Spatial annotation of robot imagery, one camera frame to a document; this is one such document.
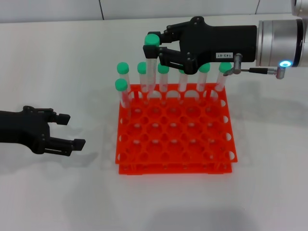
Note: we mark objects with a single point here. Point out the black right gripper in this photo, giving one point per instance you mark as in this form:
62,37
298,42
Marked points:
216,41

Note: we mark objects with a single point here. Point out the black-graduated green-capped test tube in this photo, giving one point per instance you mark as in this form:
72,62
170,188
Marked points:
151,72

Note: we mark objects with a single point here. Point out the red-printed green-capped test tube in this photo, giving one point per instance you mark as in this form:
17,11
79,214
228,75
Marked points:
163,69
225,67
121,84
204,68
123,68
184,83
140,68

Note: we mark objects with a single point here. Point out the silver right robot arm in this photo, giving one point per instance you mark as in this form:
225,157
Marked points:
276,43

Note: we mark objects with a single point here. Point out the orange plastic test tube rack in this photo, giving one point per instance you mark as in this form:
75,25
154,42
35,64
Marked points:
179,166

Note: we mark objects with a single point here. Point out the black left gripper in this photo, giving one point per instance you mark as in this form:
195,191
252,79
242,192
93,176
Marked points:
24,127

